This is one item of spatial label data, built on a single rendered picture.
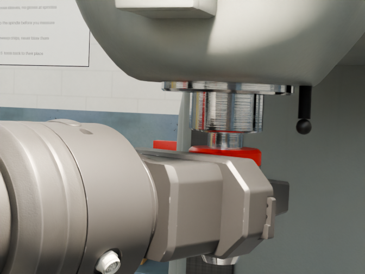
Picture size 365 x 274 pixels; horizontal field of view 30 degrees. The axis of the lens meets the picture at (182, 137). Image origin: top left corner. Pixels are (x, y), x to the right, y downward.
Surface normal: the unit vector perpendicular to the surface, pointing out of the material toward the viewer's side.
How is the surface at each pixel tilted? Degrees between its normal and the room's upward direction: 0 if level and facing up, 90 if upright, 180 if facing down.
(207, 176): 67
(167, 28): 93
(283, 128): 90
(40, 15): 90
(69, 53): 90
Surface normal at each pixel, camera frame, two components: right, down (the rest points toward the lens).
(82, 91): -0.34, 0.04
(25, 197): 0.04, -0.18
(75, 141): 0.46, -0.79
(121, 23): -0.59, 0.26
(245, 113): 0.42, 0.07
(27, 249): 0.04, 0.22
